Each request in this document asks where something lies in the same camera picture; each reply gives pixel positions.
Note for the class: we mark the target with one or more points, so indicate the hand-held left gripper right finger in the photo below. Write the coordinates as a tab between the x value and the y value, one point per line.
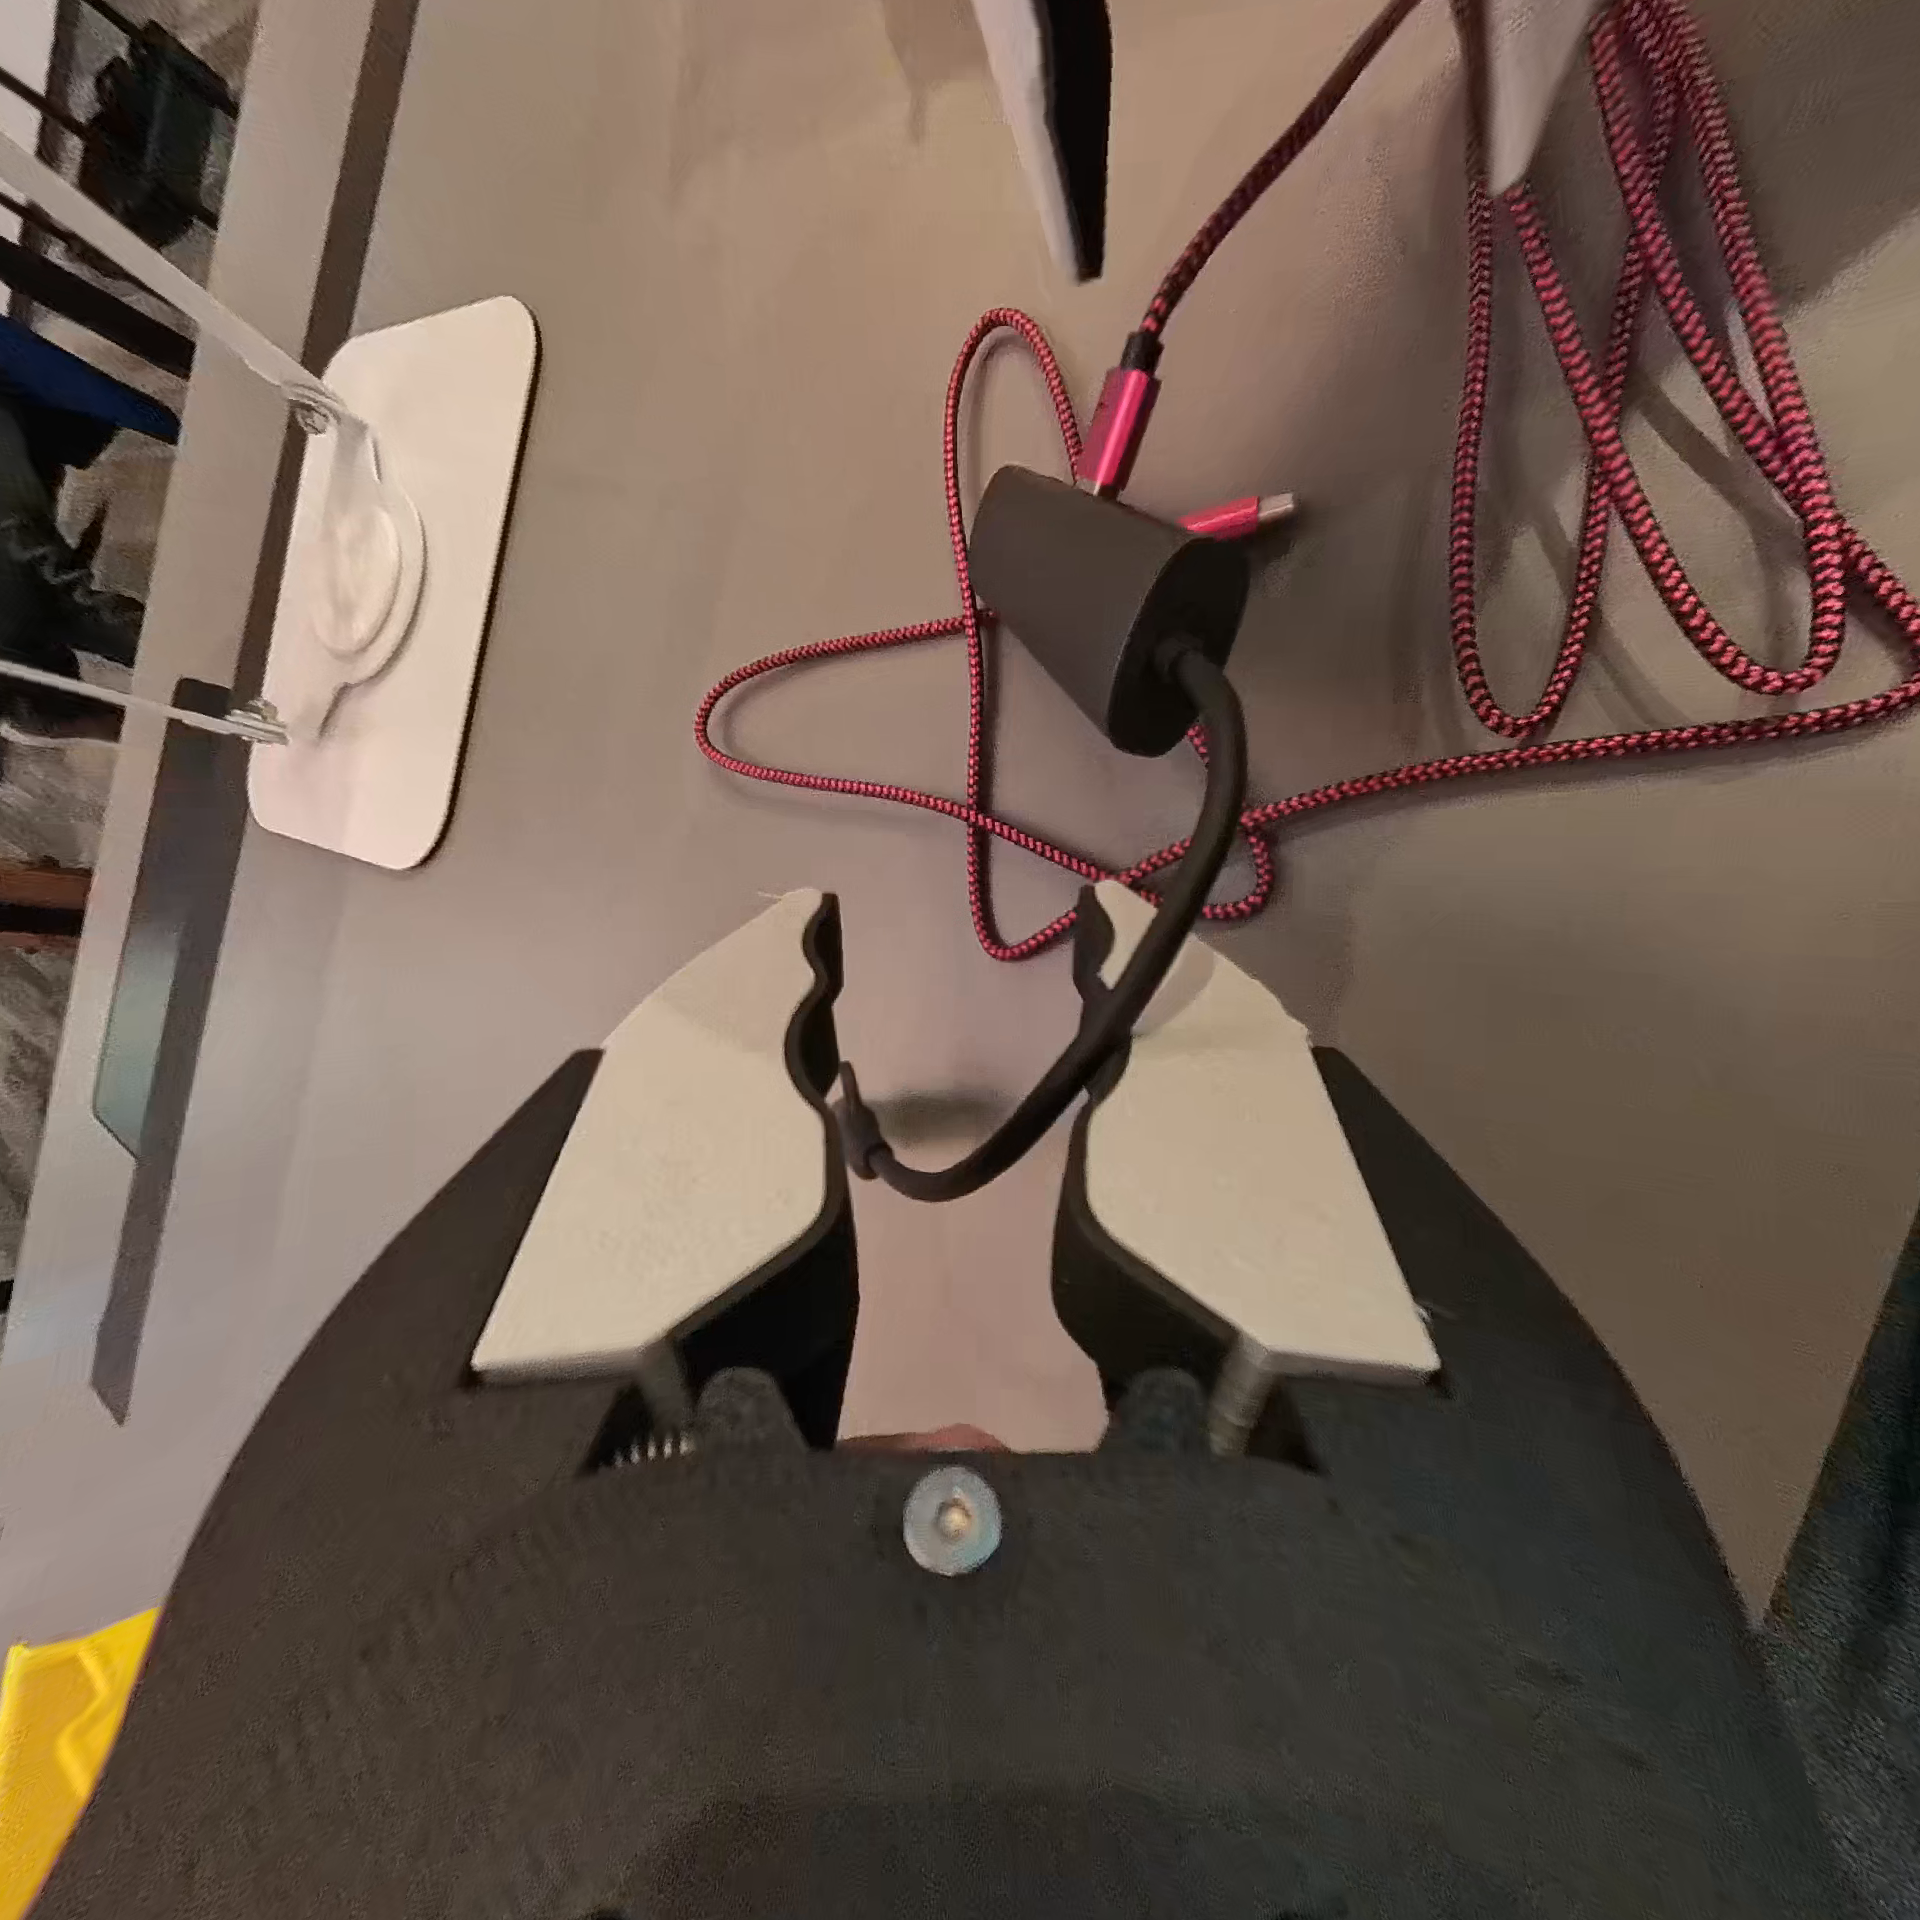
1260	1201

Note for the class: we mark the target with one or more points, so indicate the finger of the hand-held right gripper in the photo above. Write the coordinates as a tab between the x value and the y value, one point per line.
1036	61
1514	61

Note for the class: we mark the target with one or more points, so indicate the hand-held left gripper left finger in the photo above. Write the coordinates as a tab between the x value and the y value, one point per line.
675	1201

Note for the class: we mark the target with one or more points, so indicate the person's legs in jeans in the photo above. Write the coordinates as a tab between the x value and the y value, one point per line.
1860	1622

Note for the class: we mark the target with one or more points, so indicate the yellow plastic bin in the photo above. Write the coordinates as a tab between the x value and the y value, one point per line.
45	1770

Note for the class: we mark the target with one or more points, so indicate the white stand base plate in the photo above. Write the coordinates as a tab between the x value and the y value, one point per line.
452	601

